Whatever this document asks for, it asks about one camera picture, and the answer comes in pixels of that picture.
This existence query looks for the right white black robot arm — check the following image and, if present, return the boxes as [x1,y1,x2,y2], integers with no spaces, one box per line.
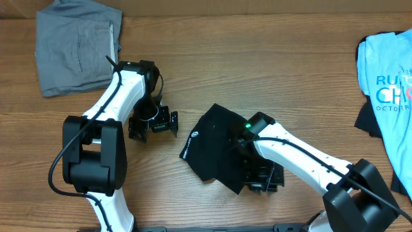
[180,110,402,231]

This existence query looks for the light blue printed t-shirt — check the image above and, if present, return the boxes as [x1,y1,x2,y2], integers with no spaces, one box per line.
[356,28,412,200]

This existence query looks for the black garment under t-shirt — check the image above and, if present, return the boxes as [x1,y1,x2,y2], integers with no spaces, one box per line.
[354,30,412,197]

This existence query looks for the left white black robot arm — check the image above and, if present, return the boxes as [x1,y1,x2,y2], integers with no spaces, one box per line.
[56,60,178,231]

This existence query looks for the brown cardboard backboard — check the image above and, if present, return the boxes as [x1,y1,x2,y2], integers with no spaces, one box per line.
[0,0,412,19]

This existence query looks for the folded grey trousers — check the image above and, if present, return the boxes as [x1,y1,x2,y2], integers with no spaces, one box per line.
[35,0,122,97]

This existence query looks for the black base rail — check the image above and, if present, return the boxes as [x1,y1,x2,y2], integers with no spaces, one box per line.
[133,223,303,232]

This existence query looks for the black polo shirt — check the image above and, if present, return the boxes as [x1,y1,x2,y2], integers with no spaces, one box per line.
[180,104,247,195]

